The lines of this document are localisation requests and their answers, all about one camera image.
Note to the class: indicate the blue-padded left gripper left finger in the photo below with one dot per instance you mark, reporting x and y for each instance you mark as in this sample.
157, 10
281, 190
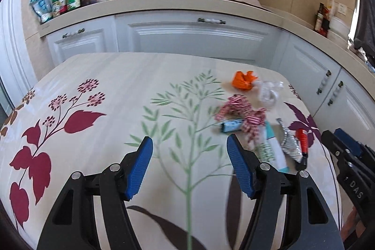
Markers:
71, 221

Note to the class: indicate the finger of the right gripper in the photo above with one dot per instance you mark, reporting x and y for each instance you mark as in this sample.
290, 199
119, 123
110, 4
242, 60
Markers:
342, 145

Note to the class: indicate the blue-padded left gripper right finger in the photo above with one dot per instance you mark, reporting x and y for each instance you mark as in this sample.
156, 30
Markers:
309, 223

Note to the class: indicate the red black small bottle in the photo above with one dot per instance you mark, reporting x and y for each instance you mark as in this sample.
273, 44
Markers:
302, 137

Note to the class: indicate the silver foil wrapper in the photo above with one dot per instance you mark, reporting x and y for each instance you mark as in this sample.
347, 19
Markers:
289, 143

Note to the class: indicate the teal white tube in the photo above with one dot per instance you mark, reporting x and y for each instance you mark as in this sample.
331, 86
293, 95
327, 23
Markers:
269, 150

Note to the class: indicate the clear plastic bag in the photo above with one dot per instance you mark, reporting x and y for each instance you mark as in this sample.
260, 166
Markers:
268, 92

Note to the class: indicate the red white checkered cloth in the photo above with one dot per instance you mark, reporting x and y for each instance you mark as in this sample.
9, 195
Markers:
254, 120

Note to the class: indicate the orange wrapper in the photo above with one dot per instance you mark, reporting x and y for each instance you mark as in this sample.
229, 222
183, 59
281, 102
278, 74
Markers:
244, 81

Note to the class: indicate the white kitchen cabinets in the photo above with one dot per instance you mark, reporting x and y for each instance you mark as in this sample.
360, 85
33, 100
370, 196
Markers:
335, 99

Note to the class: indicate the person's hand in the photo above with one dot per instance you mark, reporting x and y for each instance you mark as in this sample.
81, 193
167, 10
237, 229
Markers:
352, 224

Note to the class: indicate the dark hanging cloth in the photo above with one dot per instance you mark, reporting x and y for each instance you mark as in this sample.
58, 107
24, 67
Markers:
364, 36

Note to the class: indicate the floral tablecloth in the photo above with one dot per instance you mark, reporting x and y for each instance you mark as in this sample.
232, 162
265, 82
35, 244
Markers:
92, 109

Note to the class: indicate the white lidded container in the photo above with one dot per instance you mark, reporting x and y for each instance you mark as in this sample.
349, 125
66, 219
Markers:
338, 32

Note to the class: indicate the dark sauce bottle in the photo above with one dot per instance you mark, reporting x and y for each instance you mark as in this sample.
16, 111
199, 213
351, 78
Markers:
319, 18

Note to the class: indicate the blue white snack bag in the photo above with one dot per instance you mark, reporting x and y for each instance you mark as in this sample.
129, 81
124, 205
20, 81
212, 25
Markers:
43, 9

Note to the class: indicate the white wall socket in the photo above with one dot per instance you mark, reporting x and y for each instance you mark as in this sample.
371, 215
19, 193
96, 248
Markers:
342, 9

